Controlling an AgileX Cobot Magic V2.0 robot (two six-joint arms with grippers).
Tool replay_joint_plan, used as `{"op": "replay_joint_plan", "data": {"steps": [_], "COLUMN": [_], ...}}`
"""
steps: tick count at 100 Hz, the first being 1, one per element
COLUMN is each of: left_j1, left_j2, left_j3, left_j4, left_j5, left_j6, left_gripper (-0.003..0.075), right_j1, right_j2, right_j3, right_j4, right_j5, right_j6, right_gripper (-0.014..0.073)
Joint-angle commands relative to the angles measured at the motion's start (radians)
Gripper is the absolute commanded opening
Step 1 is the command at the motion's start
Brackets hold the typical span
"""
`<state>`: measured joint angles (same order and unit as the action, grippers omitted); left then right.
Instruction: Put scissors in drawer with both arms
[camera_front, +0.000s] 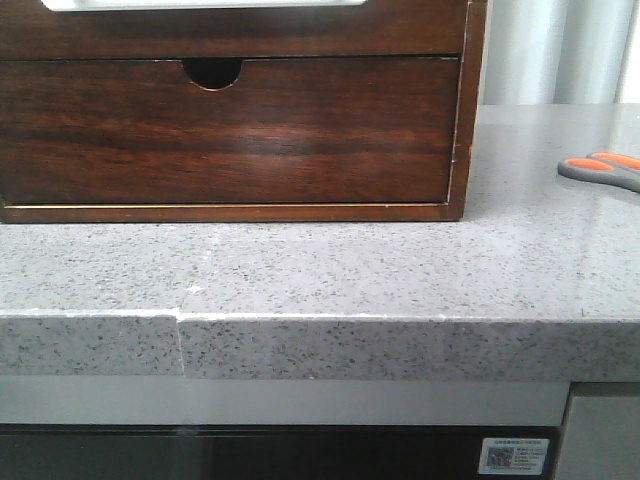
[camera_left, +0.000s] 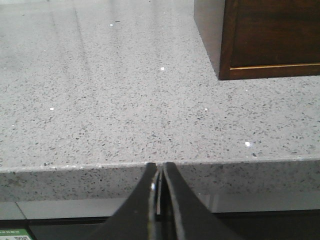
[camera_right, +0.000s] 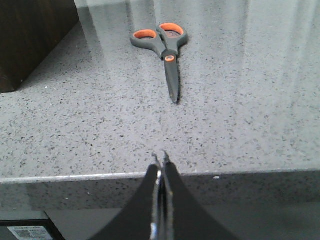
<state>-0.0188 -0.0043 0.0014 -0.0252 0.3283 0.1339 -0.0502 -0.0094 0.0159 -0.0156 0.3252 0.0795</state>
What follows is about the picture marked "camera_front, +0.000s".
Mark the grey orange handled scissors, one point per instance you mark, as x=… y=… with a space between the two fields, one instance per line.
x=603 y=168

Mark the wooden drawer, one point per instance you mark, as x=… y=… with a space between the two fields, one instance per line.
x=306 y=130
x=30 y=31

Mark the dark wooden drawer cabinet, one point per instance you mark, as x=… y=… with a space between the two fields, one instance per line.
x=216 y=73

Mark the grey cabinet door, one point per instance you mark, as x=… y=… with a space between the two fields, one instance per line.
x=600 y=438

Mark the black appliance under counter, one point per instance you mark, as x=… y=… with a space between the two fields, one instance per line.
x=255 y=452

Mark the white item atop cabinet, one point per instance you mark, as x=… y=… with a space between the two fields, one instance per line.
x=153 y=5

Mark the white QR code sticker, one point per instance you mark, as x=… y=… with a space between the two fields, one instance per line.
x=513 y=456

